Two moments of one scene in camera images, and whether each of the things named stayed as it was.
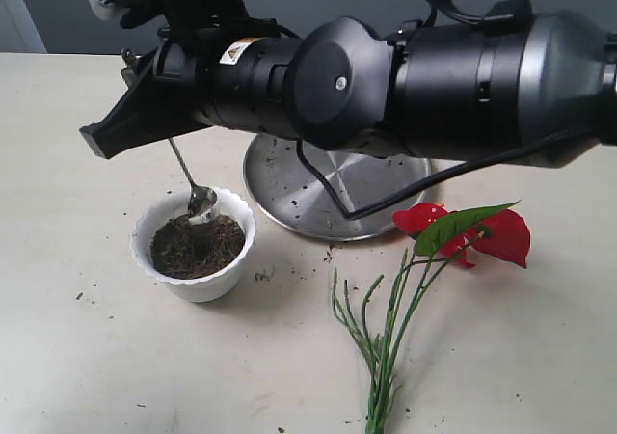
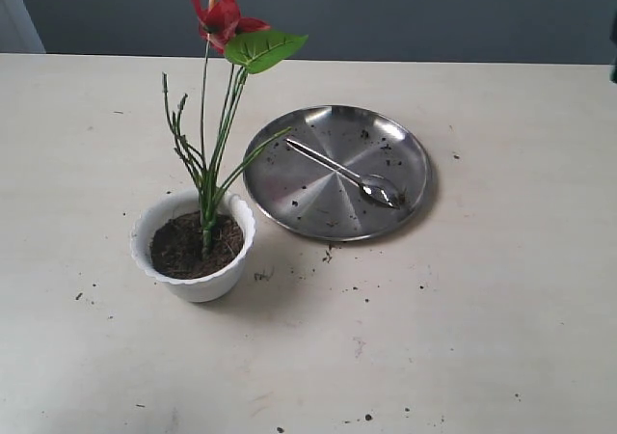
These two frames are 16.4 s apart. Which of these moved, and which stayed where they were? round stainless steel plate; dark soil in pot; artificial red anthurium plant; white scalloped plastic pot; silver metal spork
Moved: artificial red anthurium plant; silver metal spork
Stayed: white scalloped plastic pot; dark soil in pot; round stainless steel plate
